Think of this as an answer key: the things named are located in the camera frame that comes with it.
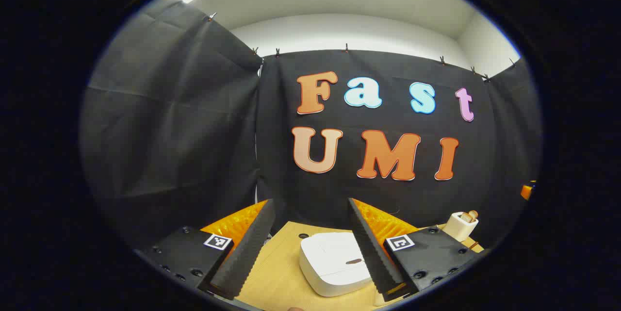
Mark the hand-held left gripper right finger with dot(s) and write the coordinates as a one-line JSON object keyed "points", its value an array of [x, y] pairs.
{"points": [[371, 248]]}

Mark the toast slice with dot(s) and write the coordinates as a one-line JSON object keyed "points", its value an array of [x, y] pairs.
{"points": [[473, 214], [465, 217]]}

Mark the black backdrop cloth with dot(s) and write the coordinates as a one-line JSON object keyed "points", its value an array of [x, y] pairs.
{"points": [[194, 131]]}

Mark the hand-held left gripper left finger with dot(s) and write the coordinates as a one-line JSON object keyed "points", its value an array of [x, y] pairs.
{"points": [[247, 248]]}

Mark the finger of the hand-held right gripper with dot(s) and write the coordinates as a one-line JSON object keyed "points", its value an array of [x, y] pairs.
{"points": [[528, 190]]}

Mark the white toaster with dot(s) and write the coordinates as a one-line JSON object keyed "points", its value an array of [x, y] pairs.
{"points": [[456, 228]]}

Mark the white rice cooker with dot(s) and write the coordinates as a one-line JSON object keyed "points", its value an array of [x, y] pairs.
{"points": [[330, 262]]}

